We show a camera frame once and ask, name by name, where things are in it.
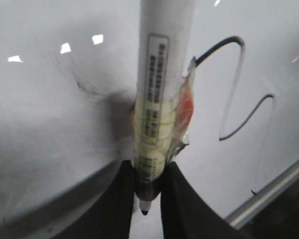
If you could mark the white whiteboard marker pen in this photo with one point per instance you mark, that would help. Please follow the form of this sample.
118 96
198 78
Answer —
163 106

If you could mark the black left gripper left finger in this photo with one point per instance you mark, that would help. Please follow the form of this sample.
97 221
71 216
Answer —
109 217

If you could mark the white whiteboard with aluminium frame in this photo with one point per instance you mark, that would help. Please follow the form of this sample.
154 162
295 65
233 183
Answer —
68 73

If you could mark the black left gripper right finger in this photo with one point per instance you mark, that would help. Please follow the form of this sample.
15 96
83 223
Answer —
185 215

